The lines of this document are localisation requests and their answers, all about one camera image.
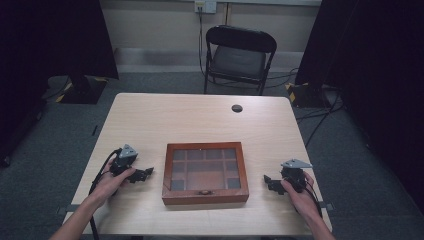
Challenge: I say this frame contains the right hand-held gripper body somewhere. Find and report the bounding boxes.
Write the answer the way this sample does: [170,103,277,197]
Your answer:
[280,158,314,194]

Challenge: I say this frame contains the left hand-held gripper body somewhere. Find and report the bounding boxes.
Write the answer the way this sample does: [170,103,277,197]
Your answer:
[109,143,139,177]

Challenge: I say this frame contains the wooden box with glass lid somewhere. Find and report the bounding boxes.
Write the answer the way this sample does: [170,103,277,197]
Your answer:
[161,141,250,206]

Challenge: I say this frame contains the person's left hand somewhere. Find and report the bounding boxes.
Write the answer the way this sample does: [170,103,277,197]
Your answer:
[90,165,137,208]

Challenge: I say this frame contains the person's right hand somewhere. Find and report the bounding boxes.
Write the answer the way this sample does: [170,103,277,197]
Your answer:
[280,171,320,222]

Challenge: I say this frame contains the black yellow striped stand base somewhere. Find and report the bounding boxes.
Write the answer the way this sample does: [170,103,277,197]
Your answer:
[285,81,329,109]

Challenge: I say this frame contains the black curtain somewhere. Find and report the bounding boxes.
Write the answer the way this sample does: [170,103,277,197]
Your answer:
[0,0,120,168]
[294,0,424,214]

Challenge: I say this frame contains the black folding chair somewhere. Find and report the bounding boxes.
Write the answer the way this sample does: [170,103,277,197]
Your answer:
[203,25,278,97]

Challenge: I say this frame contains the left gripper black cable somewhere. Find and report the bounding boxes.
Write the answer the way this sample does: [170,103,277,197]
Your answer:
[88,148,122,240]

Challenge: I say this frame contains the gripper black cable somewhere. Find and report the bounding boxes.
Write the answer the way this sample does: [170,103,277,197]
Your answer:
[88,148,122,240]
[293,179,324,219]

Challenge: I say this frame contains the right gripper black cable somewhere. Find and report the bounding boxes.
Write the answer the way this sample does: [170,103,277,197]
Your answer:
[293,179,324,219]

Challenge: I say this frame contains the black floor cables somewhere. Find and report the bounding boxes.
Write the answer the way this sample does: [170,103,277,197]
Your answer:
[266,67,345,148]

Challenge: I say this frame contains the black wall cable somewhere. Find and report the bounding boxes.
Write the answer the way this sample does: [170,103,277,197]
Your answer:
[197,7,206,78]

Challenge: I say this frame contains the white wall socket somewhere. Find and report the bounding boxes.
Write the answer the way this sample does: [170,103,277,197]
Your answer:
[194,0,218,15]

